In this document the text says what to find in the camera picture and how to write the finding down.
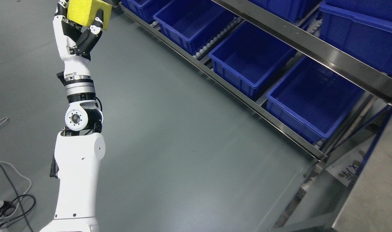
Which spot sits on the blue plastic bin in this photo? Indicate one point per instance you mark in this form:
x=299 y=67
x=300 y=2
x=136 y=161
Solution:
x=145 y=9
x=289 y=10
x=191 y=24
x=250 y=59
x=360 y=28
x=312 y=100

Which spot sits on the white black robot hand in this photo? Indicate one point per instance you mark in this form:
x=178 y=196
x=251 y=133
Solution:
x=75 y=42

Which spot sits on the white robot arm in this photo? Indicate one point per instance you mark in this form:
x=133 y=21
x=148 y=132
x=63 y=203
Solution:
x=79 y=149

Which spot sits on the stainless steel table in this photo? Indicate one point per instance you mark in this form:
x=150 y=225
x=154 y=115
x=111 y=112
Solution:
x=368 y=206

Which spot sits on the yellow foam block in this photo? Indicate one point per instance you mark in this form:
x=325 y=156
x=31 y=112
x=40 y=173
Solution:
x=84 y=12

